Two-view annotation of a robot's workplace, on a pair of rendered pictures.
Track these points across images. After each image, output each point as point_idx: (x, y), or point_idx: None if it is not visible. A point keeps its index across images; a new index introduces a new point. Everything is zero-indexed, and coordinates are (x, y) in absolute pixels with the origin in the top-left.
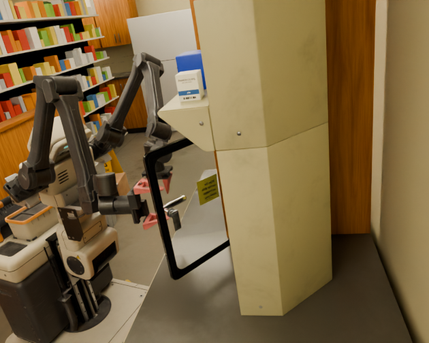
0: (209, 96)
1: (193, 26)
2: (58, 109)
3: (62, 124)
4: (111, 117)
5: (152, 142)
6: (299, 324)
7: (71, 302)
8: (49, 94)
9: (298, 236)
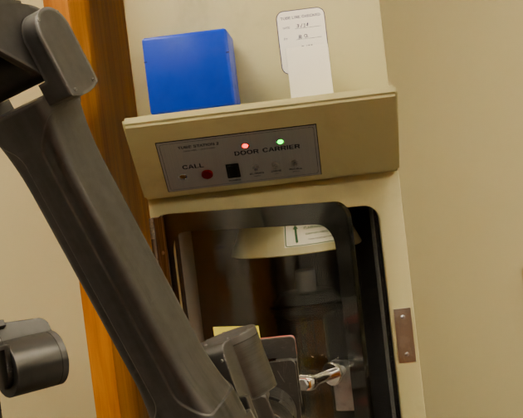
0: (387, 75)
1: (67, 0)
2: (64, 136)
3: (86, 194)
4: None
5: None
6: None
7: None
8: (80, 65)
9: None
